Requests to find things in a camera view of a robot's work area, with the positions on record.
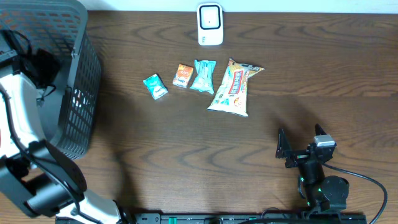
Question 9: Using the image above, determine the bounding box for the black right camera cable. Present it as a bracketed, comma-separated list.
[322, 162, 389, 224]

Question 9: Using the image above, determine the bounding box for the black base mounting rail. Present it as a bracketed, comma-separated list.
[55, 212, 368, 224]

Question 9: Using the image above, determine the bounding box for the large yellow snack bag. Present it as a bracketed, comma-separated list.
[207, 58, 264, 117]

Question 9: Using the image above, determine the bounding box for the white barcode scanner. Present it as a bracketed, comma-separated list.
[197, 2, 224, 46]

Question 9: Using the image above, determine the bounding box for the orange tissue packet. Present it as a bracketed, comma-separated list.
[172, 64, 193, 88]

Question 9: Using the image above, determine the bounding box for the green Kleenex tissue packet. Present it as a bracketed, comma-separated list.
[143, 74, 168, 100]

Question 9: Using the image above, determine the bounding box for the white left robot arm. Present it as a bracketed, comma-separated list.
[1, 29, 131, 223]

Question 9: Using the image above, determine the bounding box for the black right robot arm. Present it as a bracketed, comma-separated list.
[275, 124, 349, 213]

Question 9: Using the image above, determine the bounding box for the grey plastic mesh basket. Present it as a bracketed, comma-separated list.
[1, 1, 101, 159]

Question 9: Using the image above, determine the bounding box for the light teal snack packet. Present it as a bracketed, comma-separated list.
[190, 60, 216, 95]

